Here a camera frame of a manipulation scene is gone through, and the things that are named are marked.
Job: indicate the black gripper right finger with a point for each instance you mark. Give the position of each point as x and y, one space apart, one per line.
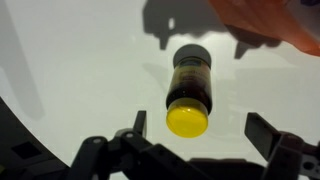
263 136

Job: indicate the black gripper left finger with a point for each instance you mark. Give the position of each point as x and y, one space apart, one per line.
100 156

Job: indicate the brown medicine bottle yellow lid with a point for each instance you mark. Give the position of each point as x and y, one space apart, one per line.
190 96

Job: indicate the orange plastic bag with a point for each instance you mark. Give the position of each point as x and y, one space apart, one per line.
266 20

